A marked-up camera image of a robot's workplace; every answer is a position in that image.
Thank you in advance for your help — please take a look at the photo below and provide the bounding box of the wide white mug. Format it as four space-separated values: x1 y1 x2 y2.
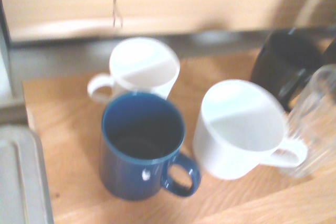
192 79 308 180

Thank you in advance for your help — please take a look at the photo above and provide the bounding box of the clear drinking glass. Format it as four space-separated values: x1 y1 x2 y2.
278 63 336 179

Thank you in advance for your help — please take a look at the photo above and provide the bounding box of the tall white mug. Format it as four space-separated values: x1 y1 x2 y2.
87 37 181 103

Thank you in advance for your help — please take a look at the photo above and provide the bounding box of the black mug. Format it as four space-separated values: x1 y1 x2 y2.
249 28 336 112

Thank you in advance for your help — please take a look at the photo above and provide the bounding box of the stainless steel sink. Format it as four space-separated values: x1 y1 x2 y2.
0 125 55 224

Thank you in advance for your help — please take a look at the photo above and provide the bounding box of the thin hanging metal wire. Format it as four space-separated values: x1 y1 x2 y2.
112 0 123 28

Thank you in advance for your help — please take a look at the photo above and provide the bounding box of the dark blue ceramic mug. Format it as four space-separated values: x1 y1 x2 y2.
99 92 202 201

